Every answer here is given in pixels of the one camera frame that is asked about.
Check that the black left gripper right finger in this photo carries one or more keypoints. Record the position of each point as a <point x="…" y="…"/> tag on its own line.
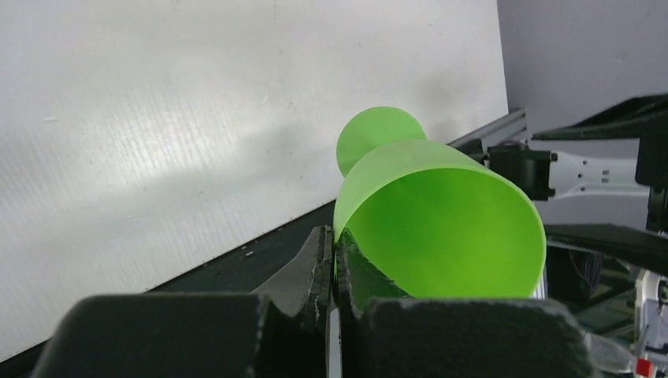
<point x="386" y="333"/>

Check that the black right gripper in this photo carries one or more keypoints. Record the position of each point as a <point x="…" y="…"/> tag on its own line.
<point x="642" y="118"/>

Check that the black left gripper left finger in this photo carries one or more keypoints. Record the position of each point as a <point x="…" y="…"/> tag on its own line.
<point x="280" y="329"/>

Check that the green plastic wine glass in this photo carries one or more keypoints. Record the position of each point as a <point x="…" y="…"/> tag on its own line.
<point x="430" y="218"/>

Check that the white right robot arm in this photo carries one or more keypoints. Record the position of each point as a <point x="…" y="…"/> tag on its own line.
<point x="497" y="145"/>

